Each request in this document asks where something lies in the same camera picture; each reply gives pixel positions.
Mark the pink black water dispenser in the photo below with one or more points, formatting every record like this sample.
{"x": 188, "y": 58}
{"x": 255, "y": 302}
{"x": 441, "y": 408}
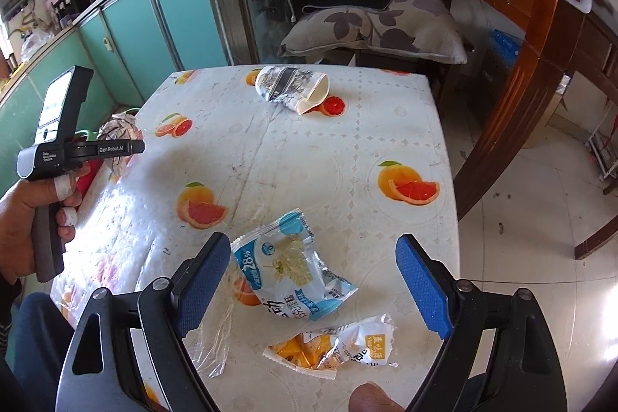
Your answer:
{"x": 64, "y": 12}

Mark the silver foil wrapper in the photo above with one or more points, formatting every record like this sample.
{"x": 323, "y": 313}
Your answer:
{"x": 297, "y": 89}

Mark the yellow orange snack wrapper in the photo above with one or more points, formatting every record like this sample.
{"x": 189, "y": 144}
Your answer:
{"x": 321, "y": 353}

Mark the fruit-print tablecloth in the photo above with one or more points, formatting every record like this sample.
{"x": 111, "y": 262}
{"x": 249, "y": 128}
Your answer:
{"x": 363, "y": 178}

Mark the blue white snack wrapper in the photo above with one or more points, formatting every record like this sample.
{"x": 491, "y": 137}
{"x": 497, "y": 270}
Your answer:
{"x": 280, "y": 262}

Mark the clear plastic bag on counter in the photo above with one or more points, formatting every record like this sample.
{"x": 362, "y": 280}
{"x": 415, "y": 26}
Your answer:
{"x": 33, "y": 42}

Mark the brown wooden side table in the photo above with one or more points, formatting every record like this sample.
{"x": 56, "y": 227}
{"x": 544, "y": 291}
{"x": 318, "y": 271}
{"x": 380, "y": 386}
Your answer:
{"x": 562, "y": 37}

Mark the person's left hand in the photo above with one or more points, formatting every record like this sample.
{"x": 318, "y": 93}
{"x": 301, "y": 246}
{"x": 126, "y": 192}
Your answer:
{"x": 18, "y": 208}

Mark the floral seat cushion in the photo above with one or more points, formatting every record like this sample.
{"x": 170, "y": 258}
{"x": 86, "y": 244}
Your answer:
{"x": 410, "y": 29}

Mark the teal kitchen base cabinets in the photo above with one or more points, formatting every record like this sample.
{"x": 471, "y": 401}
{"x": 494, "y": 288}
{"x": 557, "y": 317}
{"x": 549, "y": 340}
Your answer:
{"x": 195, "y": 34}

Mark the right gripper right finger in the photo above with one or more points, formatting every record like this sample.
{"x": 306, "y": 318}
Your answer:
{"x": 430, "y": 284}

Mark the blue cardboard box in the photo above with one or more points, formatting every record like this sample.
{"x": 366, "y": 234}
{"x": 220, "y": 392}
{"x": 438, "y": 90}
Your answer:
{"x": 505, "y": 46}

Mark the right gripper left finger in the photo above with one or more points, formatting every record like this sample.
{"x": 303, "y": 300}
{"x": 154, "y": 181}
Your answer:
{"x": 196, "y": 281}

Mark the clear plastic film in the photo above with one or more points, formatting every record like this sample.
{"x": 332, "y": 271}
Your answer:
{"x": 208, "y": 344}

